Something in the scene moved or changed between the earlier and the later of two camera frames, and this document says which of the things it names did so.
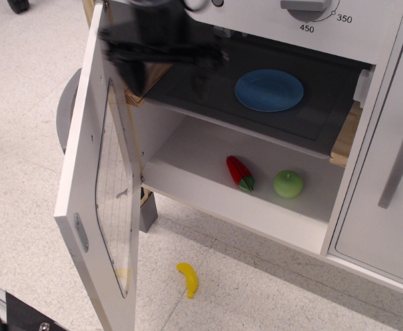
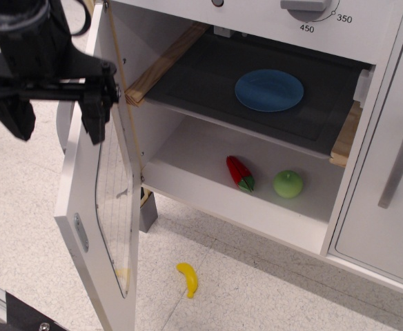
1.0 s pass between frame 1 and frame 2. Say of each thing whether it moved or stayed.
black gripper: moved
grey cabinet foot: stayed
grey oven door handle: stayed
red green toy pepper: stayed
